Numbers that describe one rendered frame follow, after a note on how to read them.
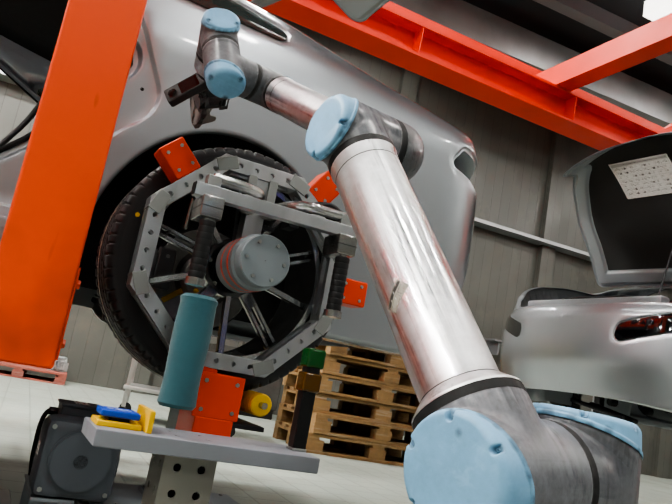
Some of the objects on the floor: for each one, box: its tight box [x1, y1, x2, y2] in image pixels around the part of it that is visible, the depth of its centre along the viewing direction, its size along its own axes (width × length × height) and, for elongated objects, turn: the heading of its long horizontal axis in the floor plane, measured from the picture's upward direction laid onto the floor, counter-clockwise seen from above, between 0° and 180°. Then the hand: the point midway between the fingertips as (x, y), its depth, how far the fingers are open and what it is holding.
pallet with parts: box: [0, 356, 69, 386], centre depth 863 cm, size 113×82×32 cm
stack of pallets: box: [273, 345, 420, 467], centre depth 664 cm, size 143×100×102 cm
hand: (193, 124), depth 191 cm, fingers closed
